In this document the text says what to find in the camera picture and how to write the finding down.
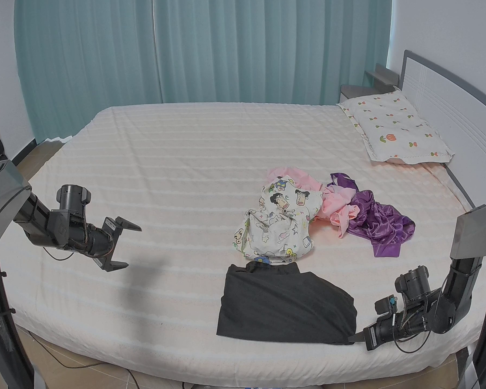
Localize pink garment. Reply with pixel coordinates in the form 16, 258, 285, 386
266, 166, 361, 239

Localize black T-shirt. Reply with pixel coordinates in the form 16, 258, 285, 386
216, 260, 358, 345

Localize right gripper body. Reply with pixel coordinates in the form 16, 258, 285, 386
362, 318, 404, 351

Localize white printed pillow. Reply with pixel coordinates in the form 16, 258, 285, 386
336, 92, 455, 164

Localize white printed garment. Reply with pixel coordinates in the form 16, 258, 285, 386
232, 177, 324, 264

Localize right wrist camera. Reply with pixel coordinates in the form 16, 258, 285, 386
374, 295, 398, 316

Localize bed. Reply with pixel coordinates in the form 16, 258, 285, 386
0, 49, 486, 384

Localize blue-green curtain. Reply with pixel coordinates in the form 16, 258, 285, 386
154, 0, 393, 105
14, 0, 163, 143

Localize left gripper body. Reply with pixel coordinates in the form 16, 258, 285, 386
85, 216, 120, 272

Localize grey bedside table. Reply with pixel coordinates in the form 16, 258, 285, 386
339, 63, 399, 104

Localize purple garment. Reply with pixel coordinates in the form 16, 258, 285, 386
327, 172, 416, 258

